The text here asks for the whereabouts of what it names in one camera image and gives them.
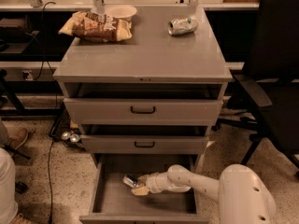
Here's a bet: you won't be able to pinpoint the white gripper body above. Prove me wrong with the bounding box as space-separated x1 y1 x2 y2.
146 173 164 194

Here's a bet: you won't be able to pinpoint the silver blue redbull can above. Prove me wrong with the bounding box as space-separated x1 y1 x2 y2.
122 175 138 188

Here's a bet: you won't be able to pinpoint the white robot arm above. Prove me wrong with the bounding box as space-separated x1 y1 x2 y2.
123 164 277 224

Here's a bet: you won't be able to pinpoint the grey open bottom drawer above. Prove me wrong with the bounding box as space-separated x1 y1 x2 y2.
79 154 208 224

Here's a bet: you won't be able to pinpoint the grey middle drawer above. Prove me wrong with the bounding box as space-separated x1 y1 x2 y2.
81 135 208 155

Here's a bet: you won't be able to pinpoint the silver can on floor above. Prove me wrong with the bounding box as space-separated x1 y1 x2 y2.
70 133 80 143
61 132 71 141

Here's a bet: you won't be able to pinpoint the grey drawer cabinet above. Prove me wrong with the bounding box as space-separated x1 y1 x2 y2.
53 5 234 173

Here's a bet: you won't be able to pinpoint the grey top drawer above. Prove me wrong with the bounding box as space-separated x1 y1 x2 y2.
64 98 222 126

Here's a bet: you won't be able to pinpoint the silver green soda can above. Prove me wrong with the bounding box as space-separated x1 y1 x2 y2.
168 17 199 35

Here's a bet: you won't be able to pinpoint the brown shoe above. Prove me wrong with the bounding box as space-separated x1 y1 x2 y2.
9 128 28 149

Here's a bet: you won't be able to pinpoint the person leg light trousers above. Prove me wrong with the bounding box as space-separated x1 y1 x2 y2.
0 148 18 224

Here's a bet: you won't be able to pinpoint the brown chip bag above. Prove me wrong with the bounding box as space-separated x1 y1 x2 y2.
59 11 132 42

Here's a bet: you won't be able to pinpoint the black office chair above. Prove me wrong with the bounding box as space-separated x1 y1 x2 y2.
217 0 299 168

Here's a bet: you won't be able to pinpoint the white bowl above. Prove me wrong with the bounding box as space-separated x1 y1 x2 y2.
106 5 137 21

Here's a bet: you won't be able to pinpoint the wall power outlet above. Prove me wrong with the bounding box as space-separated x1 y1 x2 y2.
22 70 34 81

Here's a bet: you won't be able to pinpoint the black power cable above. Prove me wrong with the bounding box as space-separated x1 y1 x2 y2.
25 1 64 224

